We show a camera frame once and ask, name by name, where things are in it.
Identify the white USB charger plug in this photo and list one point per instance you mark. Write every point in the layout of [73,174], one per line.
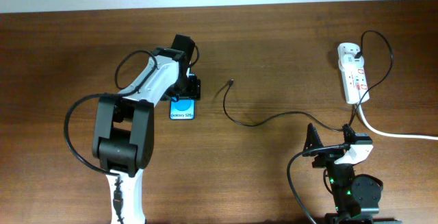
[352,60]

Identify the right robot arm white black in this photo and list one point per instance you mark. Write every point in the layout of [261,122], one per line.
[356,197]

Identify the blue Galaxy smartphone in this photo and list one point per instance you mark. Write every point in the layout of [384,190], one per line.
[184,109]

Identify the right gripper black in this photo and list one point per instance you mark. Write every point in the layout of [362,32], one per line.
[328,154]

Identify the white power strip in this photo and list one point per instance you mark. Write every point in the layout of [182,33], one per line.
[354,80]

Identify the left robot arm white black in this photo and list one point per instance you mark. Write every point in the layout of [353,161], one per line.
[124,129]

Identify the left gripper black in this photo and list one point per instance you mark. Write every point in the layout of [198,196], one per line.
[192,91]

